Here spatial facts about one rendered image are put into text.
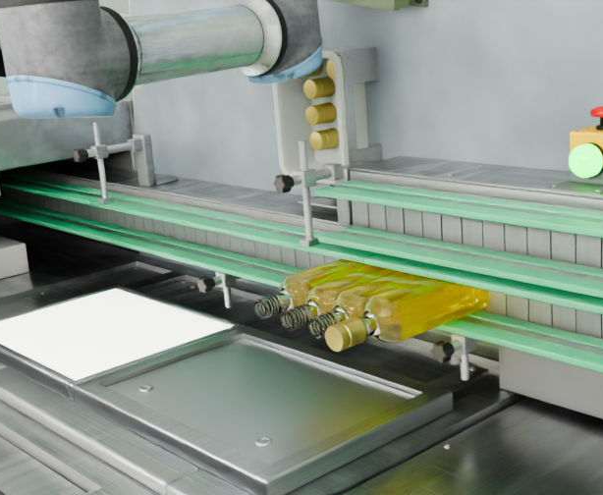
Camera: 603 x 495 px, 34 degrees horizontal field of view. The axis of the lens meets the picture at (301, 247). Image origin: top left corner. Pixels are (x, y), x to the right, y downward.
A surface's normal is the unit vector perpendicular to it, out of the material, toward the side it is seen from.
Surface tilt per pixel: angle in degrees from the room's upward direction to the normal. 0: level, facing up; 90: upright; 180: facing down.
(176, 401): 90
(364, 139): 90
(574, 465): 89
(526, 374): 0
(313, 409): 90
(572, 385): 0
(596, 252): 0
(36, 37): 47
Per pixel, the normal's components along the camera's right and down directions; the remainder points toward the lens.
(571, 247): -0.75, 0.22
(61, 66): 0.32, 0.20
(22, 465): -0.07, -0.97
